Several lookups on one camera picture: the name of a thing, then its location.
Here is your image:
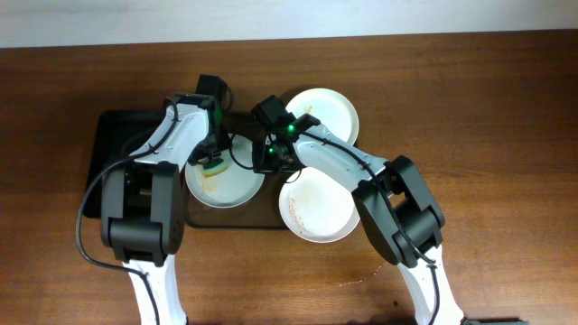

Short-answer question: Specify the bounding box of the white plate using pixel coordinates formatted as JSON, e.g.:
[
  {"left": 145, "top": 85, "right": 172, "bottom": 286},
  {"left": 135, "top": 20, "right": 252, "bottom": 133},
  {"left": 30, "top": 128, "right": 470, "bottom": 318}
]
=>
[
  {"left": 285, "top": 88, "right": 359, "bottom": 145},
  {"left": 278, "top": 167, "right": 360, "bottom": 244},
  {"left": 184, "top": 149, "right": 265, "bottom": 209}
]

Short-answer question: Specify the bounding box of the green yellow sponge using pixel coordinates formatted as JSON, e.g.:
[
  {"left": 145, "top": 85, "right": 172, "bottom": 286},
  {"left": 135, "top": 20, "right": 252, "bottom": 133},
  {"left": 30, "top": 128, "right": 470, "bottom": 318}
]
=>
[{"left": 202, "top": 158, "right": 228, "bottom": 178}]

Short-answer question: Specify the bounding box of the white plate bottom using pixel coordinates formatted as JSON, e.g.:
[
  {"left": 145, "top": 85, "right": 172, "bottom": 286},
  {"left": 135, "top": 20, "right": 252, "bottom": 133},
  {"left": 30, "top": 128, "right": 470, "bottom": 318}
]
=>
[{"left": 278, "top": 167, "right": 360, "bottom": 244}]

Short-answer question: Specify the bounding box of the white plate top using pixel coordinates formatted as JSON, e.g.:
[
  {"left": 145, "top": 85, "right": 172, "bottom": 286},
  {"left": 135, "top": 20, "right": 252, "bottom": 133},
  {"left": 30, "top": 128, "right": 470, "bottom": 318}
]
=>
[{"left": 285, "top": 88, "right": 359, "bottom": 145}]

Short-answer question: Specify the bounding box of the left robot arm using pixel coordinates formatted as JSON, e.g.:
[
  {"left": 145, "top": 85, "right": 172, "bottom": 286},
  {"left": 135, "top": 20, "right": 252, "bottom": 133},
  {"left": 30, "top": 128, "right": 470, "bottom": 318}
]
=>
[{"left": 101, "top": 74, "right": 232, "bottom": 324}]

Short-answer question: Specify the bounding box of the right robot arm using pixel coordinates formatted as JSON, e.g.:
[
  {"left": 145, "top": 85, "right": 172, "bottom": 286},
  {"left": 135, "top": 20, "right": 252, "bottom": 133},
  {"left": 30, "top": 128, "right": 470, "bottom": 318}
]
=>
[{"left": 251, "top": 96, "right": 466, "bottom": 325}]

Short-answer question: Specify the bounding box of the brown serving tray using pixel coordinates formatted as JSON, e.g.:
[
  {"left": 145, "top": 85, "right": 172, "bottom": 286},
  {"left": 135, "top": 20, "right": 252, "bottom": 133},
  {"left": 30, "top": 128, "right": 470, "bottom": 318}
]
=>
[{"left": 183, "top": 113, "right": 290, "bottom": 229}]

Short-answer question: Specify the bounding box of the black plastic tray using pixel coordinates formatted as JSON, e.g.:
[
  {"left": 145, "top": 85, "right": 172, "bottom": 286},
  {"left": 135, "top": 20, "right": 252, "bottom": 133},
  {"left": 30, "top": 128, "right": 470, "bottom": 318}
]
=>
[{"left": 82, "top": 110, "right": 165, "bottom": 218}]

